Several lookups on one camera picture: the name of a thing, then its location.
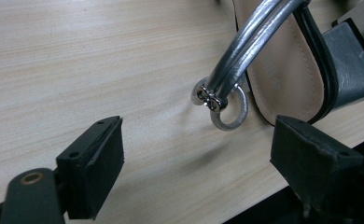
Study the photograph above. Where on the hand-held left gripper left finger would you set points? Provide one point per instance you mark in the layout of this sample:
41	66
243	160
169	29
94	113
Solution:
90	168

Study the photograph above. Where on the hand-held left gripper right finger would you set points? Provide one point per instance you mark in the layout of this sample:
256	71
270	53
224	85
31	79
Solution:
314	161

